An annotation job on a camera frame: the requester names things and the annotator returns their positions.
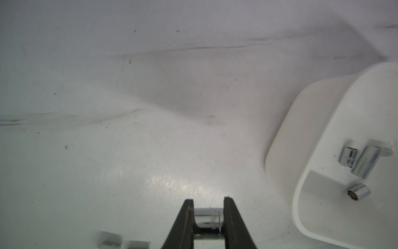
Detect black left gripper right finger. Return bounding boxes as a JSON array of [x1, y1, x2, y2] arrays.
[[223, 197, 257, 249]]

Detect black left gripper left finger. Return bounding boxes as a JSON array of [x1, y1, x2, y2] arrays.
[[161, 199, 194, 249]]

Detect chrome socket pair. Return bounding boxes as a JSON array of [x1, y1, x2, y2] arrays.
[[98, 231, 122, 249], [127, 241, 150, 249]]

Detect small chrome socket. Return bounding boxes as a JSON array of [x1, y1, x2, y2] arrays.
[[346, 183, 371, 201]]

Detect long chrome socket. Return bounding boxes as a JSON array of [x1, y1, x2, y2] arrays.
[[351, 146, 382, 179]]

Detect short chrome socket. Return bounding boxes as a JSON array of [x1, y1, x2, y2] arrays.
[[380, 147, 393, 157]]

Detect white plastic storage box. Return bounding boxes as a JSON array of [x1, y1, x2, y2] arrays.
[[265, 62, 398, 249]]

